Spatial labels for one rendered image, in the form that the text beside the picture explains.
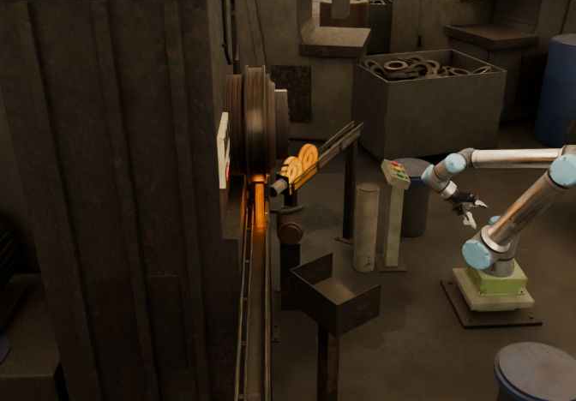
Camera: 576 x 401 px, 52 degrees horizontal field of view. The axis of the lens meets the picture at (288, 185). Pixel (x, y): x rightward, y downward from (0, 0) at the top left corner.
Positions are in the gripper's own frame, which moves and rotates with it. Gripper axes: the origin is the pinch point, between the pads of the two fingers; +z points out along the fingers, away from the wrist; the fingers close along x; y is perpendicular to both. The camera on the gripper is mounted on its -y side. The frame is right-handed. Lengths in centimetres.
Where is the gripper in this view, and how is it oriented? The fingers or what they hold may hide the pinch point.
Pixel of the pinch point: (483, 218)
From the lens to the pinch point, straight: 308.9
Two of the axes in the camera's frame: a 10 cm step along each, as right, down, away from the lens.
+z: 7.5, 6.5, 0.7
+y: -3.7, 3.4, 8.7
